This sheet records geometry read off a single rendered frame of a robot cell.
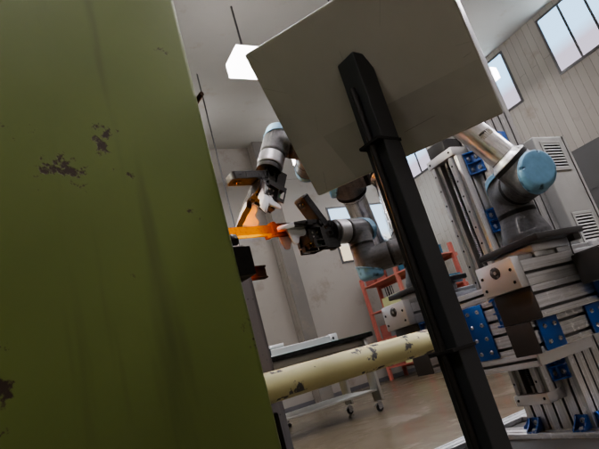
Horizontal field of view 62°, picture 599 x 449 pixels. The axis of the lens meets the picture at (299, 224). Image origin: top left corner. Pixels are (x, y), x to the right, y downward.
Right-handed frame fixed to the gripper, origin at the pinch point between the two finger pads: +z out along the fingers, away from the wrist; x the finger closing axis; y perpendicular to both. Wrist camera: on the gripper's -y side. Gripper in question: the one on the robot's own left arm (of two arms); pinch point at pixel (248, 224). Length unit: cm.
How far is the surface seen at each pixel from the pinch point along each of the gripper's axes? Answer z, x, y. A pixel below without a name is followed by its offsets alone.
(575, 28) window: -762, 139, 562
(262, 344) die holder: 35.2, -16.0, 2.9
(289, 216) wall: -547, 725, 386
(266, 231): 0.5, -1.5, 5.0
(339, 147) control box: 9.0, -47.9, -6.4
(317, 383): 47, -39, 2
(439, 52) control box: 1, -68, -4
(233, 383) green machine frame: 52, -45, -15
